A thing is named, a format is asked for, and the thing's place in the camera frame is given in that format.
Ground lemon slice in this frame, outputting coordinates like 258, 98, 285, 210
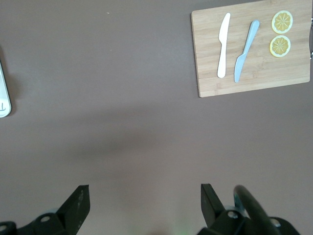
271, 10, 293, 35
269, 35, 291, 58

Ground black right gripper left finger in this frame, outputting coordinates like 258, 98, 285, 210
0, 185, 90, 235

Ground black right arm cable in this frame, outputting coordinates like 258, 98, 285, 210
233, 185, 281, 235

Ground white plastic knife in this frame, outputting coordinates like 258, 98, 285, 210
217, 12, 231, 79

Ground cream bear print tray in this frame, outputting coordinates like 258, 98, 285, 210
0, 46, 12, 118

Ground grey plastic knife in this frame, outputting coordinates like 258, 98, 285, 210
234, 20, 260, 83

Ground wooden cutting board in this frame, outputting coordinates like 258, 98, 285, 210
190, 0, 313, 98

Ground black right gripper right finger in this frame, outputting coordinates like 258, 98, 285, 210
199, 184, 299, 235

